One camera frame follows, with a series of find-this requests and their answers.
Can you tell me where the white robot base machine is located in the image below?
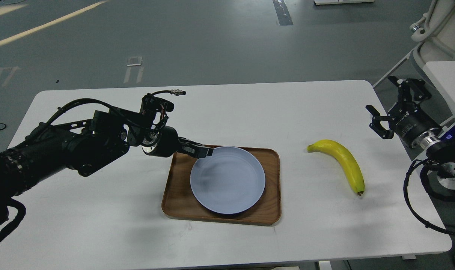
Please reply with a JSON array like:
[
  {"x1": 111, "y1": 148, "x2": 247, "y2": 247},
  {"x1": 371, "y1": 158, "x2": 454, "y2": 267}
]
[{"x1": 411, "y1": 0, "x2": 455, "y2": 69}]

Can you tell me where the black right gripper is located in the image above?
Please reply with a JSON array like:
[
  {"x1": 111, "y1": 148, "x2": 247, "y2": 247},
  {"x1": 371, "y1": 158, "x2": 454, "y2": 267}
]
[{"x1": 365, "y1": 76, "x2": 441, "y2": 149}]

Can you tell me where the brown wooden tray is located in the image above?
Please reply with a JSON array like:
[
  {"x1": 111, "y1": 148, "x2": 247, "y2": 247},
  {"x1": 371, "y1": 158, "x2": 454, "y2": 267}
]
[{"x1": 161, "y1": 147, "x2": 282, "y2": 226}]

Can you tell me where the yellow banana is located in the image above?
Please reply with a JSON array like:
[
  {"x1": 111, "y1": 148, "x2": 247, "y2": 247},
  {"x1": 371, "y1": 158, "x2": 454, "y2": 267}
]
[{"x1": 306, "y1": 139, "x2": 365, "y2": 196}]

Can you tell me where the light blue round plate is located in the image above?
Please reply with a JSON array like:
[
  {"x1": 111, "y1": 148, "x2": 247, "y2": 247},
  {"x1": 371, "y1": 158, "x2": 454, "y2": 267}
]
[{"x1": 190, "y1": 146, "x2": 266, "y2": 214}]

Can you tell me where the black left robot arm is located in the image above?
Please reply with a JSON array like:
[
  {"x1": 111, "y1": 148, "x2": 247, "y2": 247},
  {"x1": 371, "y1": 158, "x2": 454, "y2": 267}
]
[{"x1": 0, "y1": 91, "x2": 214, "y2": 243}]

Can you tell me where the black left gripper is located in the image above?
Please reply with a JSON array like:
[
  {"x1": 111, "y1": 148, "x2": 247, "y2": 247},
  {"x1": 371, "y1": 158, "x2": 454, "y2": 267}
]
[{"x1": 142, "y1": 126, "x2": 214, "y2": 159}]

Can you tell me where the white side table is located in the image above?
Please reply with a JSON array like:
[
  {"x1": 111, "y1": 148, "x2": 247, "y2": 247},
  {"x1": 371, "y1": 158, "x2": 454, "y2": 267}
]
[{"x1": 423, "y1": 60, "x2": 455, "y2": 118}]

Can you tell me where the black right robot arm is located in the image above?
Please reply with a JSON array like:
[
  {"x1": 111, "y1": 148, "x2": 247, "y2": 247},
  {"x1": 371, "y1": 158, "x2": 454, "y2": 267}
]
[{"x1": 366, "y1": 76, "x2": 455, "y2": 236}]

